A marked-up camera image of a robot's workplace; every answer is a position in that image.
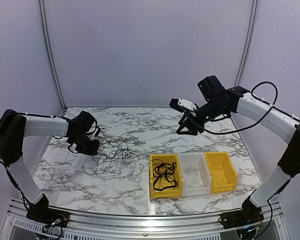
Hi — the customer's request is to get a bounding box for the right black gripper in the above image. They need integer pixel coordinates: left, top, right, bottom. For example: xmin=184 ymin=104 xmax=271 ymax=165
xmin=176 ymin=99 xmax=229 ymax=136

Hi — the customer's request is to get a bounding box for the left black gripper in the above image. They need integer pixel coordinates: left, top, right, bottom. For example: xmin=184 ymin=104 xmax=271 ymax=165
xmin=69 ymin=132 xmax=100 ymax=156

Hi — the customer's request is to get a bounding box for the thick black cable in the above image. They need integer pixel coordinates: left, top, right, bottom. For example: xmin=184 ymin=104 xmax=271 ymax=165
xmin=152 ymin=163 xmax=179 ymax=193

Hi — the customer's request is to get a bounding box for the black thin looped cable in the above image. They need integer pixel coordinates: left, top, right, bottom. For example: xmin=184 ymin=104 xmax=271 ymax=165
xmin=152 ymin=161 xmax=177 ymax=181

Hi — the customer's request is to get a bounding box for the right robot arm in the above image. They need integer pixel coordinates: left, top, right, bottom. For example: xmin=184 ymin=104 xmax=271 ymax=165
xmin=169 ymin=75 xmax=300 ymax=228

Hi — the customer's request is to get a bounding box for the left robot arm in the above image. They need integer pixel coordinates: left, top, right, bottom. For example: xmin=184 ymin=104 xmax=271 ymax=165
xmin=0 ymin=109 xmax=101 ymax=223

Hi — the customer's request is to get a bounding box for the left yellow bin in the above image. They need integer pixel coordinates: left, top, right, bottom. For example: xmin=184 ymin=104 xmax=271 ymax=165
xmin=149 ymin=154 xmax=183 ymax=199

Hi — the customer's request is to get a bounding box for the yellow bin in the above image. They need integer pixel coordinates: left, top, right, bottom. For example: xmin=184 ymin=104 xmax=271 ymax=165
xmin=149 ymin=154 xmax=183 ymax=199
xmin=204 ymin=151 xmax=238 ymax=194

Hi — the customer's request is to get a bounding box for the white translucent bin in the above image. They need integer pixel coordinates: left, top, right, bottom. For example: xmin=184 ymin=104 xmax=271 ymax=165
xmin=178 ymin=153 xmax=212 ymax=197

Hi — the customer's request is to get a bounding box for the right yellow bin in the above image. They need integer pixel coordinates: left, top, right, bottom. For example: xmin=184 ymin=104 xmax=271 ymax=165
xmin=204 ymin=151 xmax=238 ymax=194

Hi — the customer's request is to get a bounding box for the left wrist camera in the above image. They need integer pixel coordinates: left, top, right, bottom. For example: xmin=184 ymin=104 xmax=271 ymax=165
xmin=89 ymin=126 xmax=101 ymax=140

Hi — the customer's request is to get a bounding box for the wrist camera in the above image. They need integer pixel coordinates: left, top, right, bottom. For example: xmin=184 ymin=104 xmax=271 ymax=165
xmin=169 ymin=98 xmax=198 ymax=112
xmin=89 ymin=126 xmax=101 ymax=140

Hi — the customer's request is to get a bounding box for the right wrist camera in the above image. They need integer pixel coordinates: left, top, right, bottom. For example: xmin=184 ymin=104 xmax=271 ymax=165
xmin=169 ymin=98 xmax=198 ymax=112

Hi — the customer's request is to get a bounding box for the aluminium front rail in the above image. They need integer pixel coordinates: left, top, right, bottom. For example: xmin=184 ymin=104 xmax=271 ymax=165
xmin=0 ymin=199 xmax=291 ymax=240

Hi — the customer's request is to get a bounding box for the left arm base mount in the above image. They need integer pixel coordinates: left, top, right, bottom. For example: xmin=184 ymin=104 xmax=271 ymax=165
xmin=22 ymin=194 xmax=70 ymax=228

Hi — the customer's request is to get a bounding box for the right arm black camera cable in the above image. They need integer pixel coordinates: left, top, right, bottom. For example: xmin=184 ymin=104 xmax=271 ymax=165
xmin=187 ymin=81 xmax=278 ymax=136

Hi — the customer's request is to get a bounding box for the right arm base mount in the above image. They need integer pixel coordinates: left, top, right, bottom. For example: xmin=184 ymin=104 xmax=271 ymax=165
xmin=218 ymin=196 xmax=264 ymax=229

